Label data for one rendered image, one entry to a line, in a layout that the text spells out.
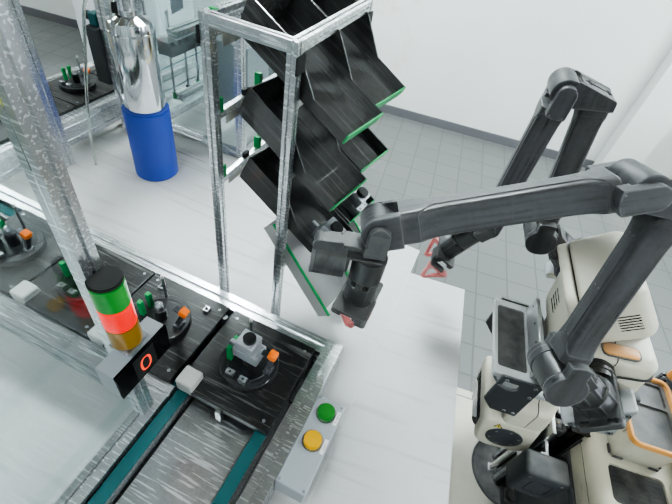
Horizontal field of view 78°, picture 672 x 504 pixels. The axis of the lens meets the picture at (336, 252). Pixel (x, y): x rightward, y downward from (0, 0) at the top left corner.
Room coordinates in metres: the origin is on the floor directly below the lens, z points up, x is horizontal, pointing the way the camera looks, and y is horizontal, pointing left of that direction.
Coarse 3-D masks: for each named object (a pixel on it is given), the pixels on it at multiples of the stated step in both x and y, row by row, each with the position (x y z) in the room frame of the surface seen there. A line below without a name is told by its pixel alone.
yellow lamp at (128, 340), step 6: (138, 324) 0.35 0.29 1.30; (132, 330) 0.34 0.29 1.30; (138, 330) 0.35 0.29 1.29; (108, 336) 0.32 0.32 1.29; (114, 336) 0.32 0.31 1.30; (120, 336) 0.32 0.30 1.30; (126, 336) 0.33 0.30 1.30; (132, 336) 0.33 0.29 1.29; (138, 336) 0.34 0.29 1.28; (114, 342) 0.32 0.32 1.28; (120, 342) 0.32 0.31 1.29; (126, 342) 0.33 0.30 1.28; (132, 342) 0.33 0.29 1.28; (138, 342) 0.34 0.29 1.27; (120, 348) 0.32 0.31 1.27; (126, 348) 0.32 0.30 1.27; (132, 348) 0.33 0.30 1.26
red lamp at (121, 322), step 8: (120, 312) 0.33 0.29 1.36; (128, 312) 0.34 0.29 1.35; (104, 320) 0.32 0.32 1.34; (112, 320) 0.32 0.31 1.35; (120, 320) 0.33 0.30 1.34; (128, 320) 0.34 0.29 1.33; (136, 320) 0.35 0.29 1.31; (104, 328) 0.32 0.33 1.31; (112, 328) 0.32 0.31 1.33; (120, 328) 0.32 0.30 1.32; (128, 328) 0.33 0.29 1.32
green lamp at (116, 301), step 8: (120, 288) 0.34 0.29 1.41; (96, 296) 0.32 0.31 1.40; (104, 296) 0.32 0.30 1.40; (112, 296) 0.33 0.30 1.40; (120, 296) 0.34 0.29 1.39; (128, 296) 0.35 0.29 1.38; (96, 304) 0.32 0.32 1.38; (104, 304) 0.32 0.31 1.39; (112, 304) 0.33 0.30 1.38; (120, 304) 0.33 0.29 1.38; (128, 304) 0.34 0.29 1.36; (104, 312) 0.32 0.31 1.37; (112, 312) 0.32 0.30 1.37
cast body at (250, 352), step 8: (240, 336) 0.50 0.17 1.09; (248, 336) 0.50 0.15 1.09; (256, 336) 0.51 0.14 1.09; (232, 344) 0.50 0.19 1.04; (240, 344) 0.48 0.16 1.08; (248, 344) 0.48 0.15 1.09; (256, 344) 0.49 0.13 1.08; (240, 352) 0.48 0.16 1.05; (248, 352) 0.47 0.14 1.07; (256, 352) 0.49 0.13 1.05; (248, 360) 0.47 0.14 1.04; (256, 360) 0.47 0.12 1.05
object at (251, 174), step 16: (256, 160) 0.80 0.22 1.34; (272, 160) 0.87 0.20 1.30; (240, 176) 0.78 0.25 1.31; (256, 176) 0.76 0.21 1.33; (272, 176) 0.83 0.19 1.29; (256, 192) 0.76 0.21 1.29; (272, 192) 0.74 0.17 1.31; (304, 192) 0.84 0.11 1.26; (272, 208) 0.74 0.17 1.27; (304, 208) 0.79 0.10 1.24; (320, 208) 0.82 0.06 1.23; (288, 224) 0.72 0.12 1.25; (304, 224) 0.75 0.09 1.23; (320, 224) 0.77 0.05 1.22; (304, 240) 0.70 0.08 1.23
